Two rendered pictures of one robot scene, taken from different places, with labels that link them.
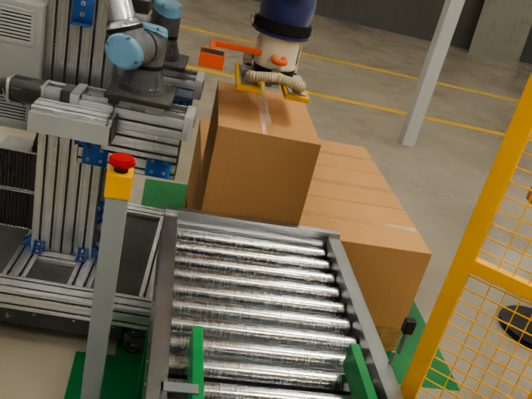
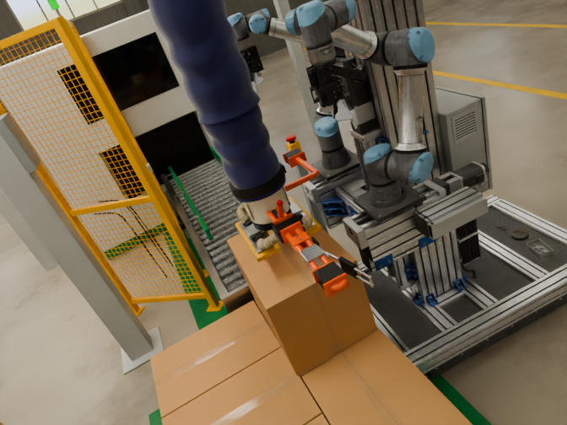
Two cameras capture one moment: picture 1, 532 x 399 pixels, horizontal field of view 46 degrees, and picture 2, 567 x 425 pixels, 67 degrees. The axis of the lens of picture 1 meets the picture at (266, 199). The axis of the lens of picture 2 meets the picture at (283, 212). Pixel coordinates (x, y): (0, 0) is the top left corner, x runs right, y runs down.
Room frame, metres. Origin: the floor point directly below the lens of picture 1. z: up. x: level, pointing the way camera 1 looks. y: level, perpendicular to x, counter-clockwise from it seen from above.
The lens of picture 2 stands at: (4.07, 0.11, 2.00)
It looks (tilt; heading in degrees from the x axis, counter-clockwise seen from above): 29 degrees down; 178
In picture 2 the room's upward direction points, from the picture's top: 21 degrees counter-clockwise
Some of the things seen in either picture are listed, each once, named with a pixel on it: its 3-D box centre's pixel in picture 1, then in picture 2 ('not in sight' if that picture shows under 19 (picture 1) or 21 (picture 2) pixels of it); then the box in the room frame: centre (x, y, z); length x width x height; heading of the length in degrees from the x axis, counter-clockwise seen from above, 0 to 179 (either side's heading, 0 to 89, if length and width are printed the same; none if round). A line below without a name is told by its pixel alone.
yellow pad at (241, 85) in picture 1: (248, 74); (294, 213); (2.48, 0.19, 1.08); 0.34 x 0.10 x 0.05; 10
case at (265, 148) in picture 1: (255, 153); (297, 282); (2.50, 0.09, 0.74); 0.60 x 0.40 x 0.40; 10
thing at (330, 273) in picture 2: not in sight; (330, 278); (3.09, 0.19, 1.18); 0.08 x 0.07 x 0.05; 10
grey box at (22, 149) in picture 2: not in sight; (18, 142); (1.61, -1.02, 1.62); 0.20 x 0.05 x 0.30; 12
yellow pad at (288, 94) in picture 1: (293, 83); (255, 233); (2.52, 0.01, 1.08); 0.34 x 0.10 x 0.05; 10
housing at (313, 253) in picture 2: not in sight; (313, 257); (2.96, 0.18, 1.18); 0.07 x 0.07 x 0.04; 10
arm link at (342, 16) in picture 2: not in sight; (332, 14); (2.78, 0.47, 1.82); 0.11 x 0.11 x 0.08; 34
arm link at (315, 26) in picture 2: not in sight; (315, 24); (2.85, 0.40, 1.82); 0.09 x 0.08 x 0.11; 124
